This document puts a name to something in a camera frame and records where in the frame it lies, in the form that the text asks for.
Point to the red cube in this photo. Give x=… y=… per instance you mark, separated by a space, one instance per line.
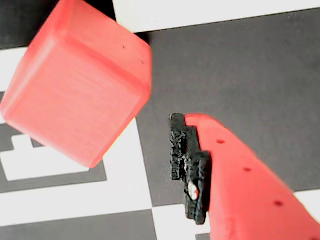
x=75 y=87

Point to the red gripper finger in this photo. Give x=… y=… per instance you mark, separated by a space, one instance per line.
x=250 y=200

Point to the black white marker checkerboard mat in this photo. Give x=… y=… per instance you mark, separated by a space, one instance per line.
x=250 y=75

